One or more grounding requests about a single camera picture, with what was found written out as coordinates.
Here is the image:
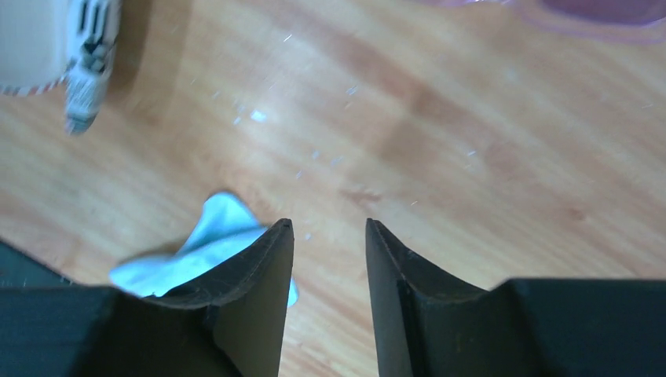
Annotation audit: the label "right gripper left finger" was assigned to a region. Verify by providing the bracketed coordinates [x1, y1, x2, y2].
[1, 218, 294, 376]

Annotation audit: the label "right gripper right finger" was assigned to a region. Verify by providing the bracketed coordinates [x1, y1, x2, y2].
[365, 219, 665, 376]

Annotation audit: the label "newspaper print pouch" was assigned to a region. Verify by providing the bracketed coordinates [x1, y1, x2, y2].
[1, 1, 123, 134]

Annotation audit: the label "pink transparent sunglasses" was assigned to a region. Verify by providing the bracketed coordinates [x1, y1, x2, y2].
[415, 0, 666, 46]

